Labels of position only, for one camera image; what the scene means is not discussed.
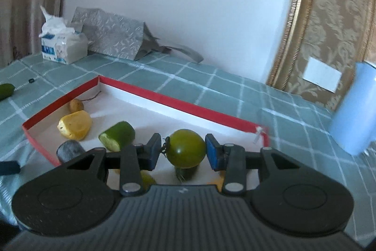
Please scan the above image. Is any yellow-green tomato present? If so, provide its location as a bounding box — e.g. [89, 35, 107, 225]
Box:
[140, 170, 157, 191]

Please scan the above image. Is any cut green cucumber piece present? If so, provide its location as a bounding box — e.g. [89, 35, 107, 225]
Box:
[98, 121, 136, 152]

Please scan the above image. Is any green tomato with calyx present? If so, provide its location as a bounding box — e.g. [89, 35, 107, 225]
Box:
[164, 129, 207, 168]

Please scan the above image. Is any small yellow fruit chunk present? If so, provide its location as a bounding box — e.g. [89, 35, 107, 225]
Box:
[207, 171, 226, 192]

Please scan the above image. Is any dark green cucumber end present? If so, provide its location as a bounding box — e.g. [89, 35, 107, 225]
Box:
[175, 166, 198, 182]

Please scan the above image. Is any red shallow cardboard box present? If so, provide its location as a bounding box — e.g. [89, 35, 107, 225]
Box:
[22, 75, 272, 184]

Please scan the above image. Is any dark grey block piece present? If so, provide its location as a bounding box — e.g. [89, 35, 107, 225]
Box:
[56, 140, 85, 164]

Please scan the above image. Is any large yellow fruit chunk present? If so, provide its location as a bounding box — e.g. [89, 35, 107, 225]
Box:
[57, 110, 92, 141]

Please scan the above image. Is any green checked tablecloth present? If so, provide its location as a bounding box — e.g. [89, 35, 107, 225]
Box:
[1, 52, 375, 245]

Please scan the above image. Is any green cucumber piece on cloth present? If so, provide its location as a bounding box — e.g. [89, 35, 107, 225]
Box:
[0, 83, 15, 101]

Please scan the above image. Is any orange round fruit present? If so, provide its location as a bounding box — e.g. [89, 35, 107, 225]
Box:
[68, 91, 101, 113]

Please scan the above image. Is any light blue electric kettle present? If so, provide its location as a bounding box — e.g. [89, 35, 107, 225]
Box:
[329, 61, 376, 156]

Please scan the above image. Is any grey patterned paper bag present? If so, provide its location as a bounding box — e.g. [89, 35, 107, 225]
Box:
[71, 7, 203, 63]

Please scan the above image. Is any tissue pack with cat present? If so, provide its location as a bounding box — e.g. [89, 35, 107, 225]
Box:
[39, 6, 89, 64]

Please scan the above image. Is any gold padded headboard panel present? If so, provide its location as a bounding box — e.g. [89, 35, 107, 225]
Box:
[266, 0, 375, 110]

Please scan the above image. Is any white wall switch panel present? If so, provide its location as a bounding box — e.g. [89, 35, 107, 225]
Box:
[303, 57, 342, 93]

